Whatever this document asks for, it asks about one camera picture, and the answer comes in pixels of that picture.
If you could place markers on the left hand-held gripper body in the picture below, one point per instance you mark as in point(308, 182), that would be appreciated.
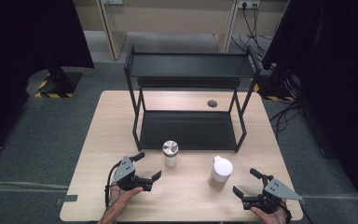
point(125, 169)

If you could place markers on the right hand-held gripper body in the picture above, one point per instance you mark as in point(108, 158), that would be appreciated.
point(278, 189)

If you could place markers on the glass jar with silver lid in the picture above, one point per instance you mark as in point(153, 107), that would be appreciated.
point(170, 155)

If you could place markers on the brown cup with white lid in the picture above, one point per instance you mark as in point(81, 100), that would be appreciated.
point(221, 171)

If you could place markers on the black metal two-tier shelf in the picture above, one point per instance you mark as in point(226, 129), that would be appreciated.
point(188, 130)

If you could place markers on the person's left hand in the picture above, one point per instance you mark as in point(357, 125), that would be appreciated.
point(121, 196)

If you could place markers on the person's right hand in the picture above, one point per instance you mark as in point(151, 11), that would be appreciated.
point(272, 218)

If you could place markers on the grey floor tape strip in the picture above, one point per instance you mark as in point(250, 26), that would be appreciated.
point(66, 199)

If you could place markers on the stand base with hazard tape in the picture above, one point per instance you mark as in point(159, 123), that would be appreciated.
point(60, 84)
point(273, 90)

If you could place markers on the black curtain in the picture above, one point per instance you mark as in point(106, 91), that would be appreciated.
point(332, 62)
point(28, 37)

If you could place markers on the wall power socket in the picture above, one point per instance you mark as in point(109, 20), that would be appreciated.
point(248, 3)

